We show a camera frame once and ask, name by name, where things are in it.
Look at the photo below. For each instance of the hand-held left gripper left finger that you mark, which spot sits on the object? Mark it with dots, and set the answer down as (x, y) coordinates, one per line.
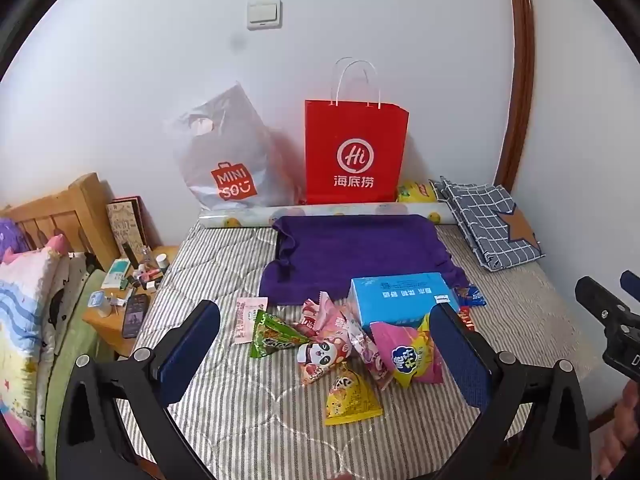
(185, 357)

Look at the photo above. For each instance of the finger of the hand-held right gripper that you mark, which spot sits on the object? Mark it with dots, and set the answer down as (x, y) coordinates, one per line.
(600, 300)
(632, 285)

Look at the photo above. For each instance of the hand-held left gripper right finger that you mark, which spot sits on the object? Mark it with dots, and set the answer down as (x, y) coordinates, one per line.
(462, 360)

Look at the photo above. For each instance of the pink and yellow snack packet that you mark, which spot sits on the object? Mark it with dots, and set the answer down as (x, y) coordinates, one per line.
(400, 355)

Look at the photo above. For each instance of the blue cookie packet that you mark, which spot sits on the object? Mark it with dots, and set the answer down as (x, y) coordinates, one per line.
(471, 296)

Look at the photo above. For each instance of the pink white stick packet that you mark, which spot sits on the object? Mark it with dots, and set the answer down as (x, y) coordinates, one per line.
(250, 320)

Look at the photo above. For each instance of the green snack packet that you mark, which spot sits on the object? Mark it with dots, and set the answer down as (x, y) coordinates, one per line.
(272, 337)

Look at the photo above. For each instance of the long pink snack packet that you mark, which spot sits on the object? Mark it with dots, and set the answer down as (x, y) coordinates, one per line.
(367, 355)

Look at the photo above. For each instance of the yellow triangular snack packet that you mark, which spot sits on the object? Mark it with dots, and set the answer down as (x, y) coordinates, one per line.
(350, 400)

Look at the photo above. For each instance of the panda print snack packet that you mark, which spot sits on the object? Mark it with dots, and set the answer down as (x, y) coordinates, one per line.
(322, 357)

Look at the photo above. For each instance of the pink snack packet red print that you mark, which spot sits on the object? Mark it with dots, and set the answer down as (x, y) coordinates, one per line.
(325, 317)

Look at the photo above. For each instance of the purple towel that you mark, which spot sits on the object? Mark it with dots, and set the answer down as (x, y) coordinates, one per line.
(350, 250)

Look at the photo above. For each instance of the person's right hand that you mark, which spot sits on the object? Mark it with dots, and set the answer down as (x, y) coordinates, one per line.
(622, 425)

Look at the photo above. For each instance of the black smartphone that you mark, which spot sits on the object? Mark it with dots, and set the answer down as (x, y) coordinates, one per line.
(136, 315)

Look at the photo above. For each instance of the wooden nightstand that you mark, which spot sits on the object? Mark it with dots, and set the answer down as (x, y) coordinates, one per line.
(107, 327)

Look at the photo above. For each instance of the striped bed quilt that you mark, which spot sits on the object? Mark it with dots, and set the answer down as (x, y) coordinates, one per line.
(250, 410)

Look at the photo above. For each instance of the blue tissue pack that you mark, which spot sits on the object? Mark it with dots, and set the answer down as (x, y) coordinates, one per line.
(400, 300)

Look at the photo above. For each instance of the white small bottle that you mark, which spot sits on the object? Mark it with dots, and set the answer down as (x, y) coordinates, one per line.
(162, 261)

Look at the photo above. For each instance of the clear glass bottle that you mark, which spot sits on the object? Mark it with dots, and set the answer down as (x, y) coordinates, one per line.
(146, 259)

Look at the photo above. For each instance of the white green small box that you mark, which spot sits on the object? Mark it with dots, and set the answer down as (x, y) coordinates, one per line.
(116, 274)

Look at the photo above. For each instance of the green bed sheet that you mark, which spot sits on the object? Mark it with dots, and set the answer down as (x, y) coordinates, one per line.
(65, 360)

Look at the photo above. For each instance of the grey checked cloth with star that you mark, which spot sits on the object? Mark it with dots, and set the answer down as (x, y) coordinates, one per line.
(480, 220)

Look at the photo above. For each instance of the patterned notebook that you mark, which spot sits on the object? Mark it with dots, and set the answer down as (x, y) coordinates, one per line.
(125, 227)

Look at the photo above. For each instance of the fruit print paper roll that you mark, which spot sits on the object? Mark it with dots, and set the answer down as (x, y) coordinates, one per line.
(235, 217)

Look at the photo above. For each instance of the cartoon print pillow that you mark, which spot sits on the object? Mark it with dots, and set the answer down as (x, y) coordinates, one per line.
(25, 335)

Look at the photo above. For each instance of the yellow chip bag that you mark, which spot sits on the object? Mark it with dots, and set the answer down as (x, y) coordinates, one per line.
(417, 192)

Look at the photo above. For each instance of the wooden headboard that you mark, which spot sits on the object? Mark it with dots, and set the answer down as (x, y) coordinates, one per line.
(60, 210)

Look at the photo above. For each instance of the translucent plastic shopping bag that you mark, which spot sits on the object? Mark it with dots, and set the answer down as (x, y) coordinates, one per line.
(225, 150)

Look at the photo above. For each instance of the purple plush cloth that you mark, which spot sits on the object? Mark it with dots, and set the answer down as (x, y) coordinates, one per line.
(11, 237)

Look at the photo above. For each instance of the red paper bag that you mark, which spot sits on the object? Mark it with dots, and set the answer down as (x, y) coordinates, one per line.
(350, 130)

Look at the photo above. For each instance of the white light switch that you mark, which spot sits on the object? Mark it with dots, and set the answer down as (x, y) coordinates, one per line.
(264, 15)

